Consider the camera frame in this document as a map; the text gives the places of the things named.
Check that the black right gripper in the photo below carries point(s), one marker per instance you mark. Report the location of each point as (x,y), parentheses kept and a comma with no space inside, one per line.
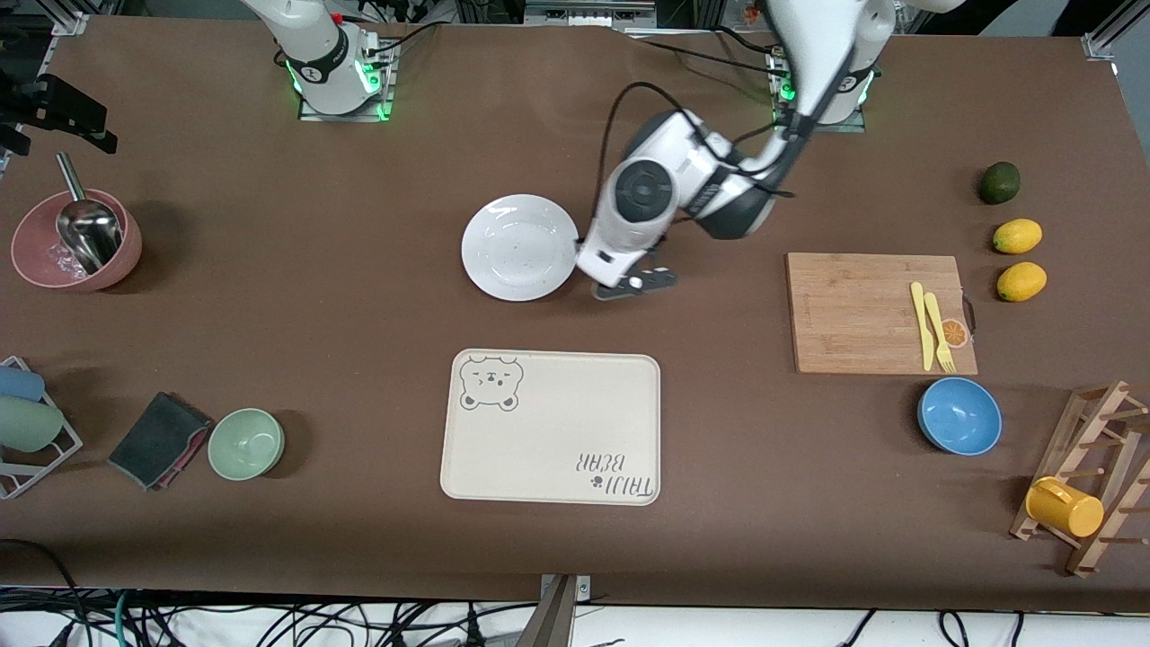
(56,101)

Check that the white round plate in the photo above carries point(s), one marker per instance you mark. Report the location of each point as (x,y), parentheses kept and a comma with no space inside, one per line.
(512,252)

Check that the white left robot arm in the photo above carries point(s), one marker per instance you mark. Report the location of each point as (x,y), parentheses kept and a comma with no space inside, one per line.
(701,180)

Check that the pink bowl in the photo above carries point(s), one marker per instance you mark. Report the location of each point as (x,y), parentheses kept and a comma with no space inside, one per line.
(36,235)

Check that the metal scoop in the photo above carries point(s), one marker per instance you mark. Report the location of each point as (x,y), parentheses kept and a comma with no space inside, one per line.
(90,229)

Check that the clear ice cubes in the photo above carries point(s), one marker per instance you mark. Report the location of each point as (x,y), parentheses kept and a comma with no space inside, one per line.
(65,262)

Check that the cream bear print tray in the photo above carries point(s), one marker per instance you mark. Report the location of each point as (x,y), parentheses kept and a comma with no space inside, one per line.
(557,431)

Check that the wooden cutting board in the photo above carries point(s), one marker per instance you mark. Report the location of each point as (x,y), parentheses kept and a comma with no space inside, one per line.
(853,314)

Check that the blue cup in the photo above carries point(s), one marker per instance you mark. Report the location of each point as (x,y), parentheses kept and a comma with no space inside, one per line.
(20,384)

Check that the yellow plastic knife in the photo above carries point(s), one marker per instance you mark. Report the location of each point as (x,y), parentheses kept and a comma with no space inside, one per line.
(920,314)

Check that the grey equipment box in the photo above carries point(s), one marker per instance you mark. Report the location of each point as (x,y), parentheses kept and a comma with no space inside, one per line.
(584,13)

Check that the yellow plastic fork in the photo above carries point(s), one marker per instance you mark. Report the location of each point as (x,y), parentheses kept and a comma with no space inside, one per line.
(936,323)

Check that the orange slice tag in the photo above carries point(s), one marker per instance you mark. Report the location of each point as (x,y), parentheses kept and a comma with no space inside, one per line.
(956,334)

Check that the sage green cup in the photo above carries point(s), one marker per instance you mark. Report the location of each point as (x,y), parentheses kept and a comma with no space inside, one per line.
(27,424)

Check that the blue bowl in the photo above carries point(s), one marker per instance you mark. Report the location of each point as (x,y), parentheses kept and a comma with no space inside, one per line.
(959,416)

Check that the dark grey folded cloth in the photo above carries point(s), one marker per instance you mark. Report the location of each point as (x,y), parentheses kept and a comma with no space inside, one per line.
(157,440)

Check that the dark green round fruit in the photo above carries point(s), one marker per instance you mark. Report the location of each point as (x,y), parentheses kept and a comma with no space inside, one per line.
(999,183)

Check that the yellow lemon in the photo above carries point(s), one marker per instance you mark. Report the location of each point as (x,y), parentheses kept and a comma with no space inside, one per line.
(1021,281)
(1017,236)

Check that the light green bowl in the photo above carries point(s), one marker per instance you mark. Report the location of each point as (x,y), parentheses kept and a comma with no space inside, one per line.
(244,445)

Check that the wooden peg cup rack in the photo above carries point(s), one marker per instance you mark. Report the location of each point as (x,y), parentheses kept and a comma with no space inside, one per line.
(1112,394)

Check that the yellow mug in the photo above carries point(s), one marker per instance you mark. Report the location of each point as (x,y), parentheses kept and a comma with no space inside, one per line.
(1069,512)

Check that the aluminium frame profile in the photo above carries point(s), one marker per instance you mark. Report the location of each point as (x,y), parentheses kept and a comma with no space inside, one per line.
(1101,40)
(70,22)

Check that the metal table clamp bracket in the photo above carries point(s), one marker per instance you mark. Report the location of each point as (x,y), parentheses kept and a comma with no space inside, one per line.
(557,620)

